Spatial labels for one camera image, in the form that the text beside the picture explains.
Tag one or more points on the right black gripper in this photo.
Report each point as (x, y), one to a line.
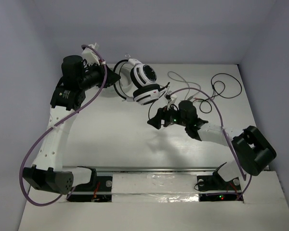
(156, 121)

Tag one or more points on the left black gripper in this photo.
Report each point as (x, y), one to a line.
(105, 76)

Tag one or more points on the black white headphones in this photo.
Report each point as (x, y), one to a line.
(144, 79)

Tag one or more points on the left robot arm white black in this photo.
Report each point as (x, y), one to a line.
(81, 82)

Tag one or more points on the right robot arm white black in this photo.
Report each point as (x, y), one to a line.
(252, 151)

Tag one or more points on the grey white headphones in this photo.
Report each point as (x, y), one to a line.
(125, 86)

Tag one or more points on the white foam block with tape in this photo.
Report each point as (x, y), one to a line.
(154, 188)

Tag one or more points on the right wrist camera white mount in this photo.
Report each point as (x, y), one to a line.
(171, 98)

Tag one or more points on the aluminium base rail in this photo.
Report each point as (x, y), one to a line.
(151, 169)

